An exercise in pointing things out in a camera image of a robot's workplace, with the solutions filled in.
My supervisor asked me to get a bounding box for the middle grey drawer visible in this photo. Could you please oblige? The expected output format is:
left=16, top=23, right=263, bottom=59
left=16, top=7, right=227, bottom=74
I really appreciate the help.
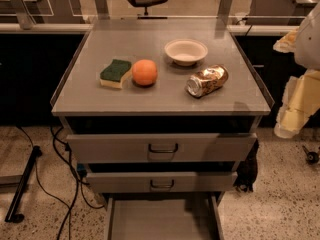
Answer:
left=87, top=172, right=237, bottom=193

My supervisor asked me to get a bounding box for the black bag behind cabinet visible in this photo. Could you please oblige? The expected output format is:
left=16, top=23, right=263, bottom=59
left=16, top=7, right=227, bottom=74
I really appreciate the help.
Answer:
left=234, top=141, right=259, bottom=192

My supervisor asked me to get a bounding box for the bottom grey drawer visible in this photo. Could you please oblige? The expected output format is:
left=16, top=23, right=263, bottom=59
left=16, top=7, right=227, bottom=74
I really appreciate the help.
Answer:
left=103, top=193, right=225, bottom=240

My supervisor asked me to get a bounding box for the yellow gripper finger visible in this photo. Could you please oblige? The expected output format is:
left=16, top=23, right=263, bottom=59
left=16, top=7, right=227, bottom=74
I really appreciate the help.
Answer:
left=273, top=30, right=297, bottom=53
left=274, top=69, right=320, bottom=139

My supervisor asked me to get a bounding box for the grey drawer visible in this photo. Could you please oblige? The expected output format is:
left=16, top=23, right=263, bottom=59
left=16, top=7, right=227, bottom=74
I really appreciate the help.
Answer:
left=67, top=133, right=257, bottom=164
left=87, top=172, right=237, bottom=193
left=103, top=193, right=225, bottom=240

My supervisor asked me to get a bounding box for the black floor cable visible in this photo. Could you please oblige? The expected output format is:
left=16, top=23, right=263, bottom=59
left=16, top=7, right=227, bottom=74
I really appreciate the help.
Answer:
left=15, top=125, right=105, bottom=240

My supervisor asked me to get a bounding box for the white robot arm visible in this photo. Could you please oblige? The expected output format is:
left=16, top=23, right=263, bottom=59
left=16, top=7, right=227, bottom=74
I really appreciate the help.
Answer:
left=273, top=4, right=320, bottom=138

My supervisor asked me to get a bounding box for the clear acrylic barrier panel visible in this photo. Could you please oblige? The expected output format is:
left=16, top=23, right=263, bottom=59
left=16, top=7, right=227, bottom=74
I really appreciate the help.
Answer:
left=0, top=0, right=319, bottom=29

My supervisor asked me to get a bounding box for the black caster wheel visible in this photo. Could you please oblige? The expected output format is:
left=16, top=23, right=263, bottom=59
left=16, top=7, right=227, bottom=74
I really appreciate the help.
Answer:
left=302, top=146, right=319, bottom=164

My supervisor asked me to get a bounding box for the black table leg base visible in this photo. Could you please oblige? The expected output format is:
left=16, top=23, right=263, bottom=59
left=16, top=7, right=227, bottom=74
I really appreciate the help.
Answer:
left=5, top=146, right=42, bottom=223

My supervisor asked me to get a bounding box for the top grey drawer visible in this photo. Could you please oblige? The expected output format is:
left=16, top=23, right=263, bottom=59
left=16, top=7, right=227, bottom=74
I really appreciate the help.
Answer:
left=67, top=133, right=257, bottom=164

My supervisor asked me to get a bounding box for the green yellow sponge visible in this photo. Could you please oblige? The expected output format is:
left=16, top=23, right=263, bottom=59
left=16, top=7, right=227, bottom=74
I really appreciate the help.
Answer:
left=100, top=59, right=132, bottom=89

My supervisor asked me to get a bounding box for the grey drawer cabinet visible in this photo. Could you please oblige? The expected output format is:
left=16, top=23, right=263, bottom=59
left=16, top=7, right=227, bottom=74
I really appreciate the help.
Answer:
left=49, top=16, right=276, bottom=240

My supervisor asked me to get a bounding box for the white bowl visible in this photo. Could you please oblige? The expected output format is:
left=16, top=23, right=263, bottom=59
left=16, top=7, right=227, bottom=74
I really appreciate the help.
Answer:
left=164, top=39, right=208, bottom=66

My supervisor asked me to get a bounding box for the orange fruit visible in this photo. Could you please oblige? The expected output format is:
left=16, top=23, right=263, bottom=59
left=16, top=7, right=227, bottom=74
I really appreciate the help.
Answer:
left=132, top=59, right=158, bottom=86

